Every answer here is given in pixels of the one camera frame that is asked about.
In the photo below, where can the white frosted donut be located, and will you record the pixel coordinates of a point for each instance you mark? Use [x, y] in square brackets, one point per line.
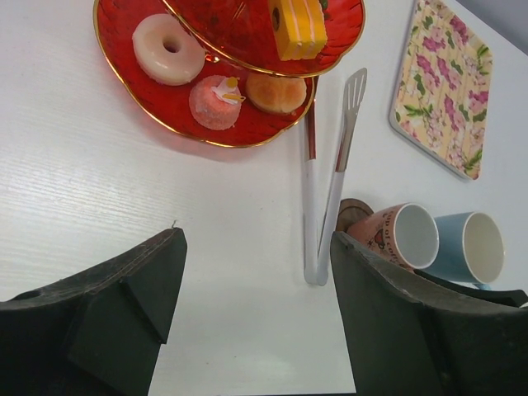
[166, 52]

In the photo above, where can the pink handled white cup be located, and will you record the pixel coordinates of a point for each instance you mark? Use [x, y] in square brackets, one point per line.
[405, 235]

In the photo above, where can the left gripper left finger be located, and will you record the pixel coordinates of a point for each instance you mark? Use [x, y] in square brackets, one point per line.
[98, 332]

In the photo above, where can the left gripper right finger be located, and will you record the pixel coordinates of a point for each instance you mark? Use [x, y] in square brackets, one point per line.
[405, 335]

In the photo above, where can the floral serving tray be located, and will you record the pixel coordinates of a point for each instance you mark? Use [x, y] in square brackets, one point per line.
[440, 100]

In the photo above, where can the yellow layered cake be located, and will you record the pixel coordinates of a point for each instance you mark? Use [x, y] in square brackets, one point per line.
[298, 28]

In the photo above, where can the brown bread roll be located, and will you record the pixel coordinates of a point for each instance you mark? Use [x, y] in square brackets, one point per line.
[275, 95]

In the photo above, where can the metal tongs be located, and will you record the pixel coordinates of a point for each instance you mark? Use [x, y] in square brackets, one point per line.
[317, 241]

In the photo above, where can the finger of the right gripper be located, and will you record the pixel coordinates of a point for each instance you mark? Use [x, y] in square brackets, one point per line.
[511, 298]

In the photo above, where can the blue mug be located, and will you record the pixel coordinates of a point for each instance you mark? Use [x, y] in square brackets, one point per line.
[471, 249]

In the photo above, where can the dark wooden coaster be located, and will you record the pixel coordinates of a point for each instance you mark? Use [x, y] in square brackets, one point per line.
[351, 211]

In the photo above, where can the red round macaron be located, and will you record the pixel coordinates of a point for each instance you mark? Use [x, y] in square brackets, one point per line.
[215, 102]

